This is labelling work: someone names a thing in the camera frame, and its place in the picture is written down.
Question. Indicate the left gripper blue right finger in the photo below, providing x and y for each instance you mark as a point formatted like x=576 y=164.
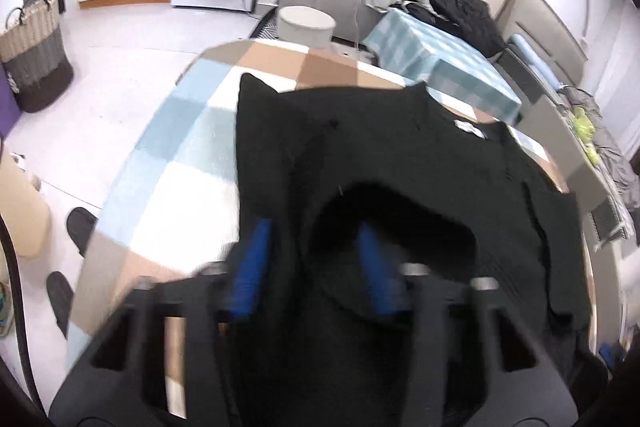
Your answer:
x=381 y=264

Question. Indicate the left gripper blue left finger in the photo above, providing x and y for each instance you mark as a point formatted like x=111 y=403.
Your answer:
x=251 y=263

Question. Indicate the black knit sweater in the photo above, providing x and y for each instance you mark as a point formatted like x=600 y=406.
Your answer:
x=500 y=313

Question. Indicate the checkered brown blue tablecloth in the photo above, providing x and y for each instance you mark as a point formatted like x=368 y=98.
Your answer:
x=149 y=329

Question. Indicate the black slipper far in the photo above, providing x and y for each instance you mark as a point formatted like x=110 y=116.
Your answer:
x=80 y=224

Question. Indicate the black slipper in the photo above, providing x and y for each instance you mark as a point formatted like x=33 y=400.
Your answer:
x=61 y=297
x=80 y=224

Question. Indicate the black slipper near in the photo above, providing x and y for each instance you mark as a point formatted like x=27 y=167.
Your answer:
x=61 y=297

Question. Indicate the beige plastic bin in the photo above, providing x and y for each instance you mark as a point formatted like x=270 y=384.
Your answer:
x=26 y=213

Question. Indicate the teal checkered cloth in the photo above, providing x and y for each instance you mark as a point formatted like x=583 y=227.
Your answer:
x=421 y=52

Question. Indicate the green yellow toy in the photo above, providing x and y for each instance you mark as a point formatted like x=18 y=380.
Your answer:
x=585 y=131

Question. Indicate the grey crumpled blanket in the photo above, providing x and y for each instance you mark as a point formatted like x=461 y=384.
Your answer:
x=619 y=168

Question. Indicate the white round bucket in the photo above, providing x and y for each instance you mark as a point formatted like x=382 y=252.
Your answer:
x=304 y=25

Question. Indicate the light blue pillow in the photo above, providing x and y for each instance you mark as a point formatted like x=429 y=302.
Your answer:
x=528 y=55

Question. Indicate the black puffy jacket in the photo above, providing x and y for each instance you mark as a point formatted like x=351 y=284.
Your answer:
x=469 y=20

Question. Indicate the purple bag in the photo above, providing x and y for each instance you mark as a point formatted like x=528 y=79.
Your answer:
x=10 y=113

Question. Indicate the woven laundry basket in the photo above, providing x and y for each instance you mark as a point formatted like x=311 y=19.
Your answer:
x=33 y=55

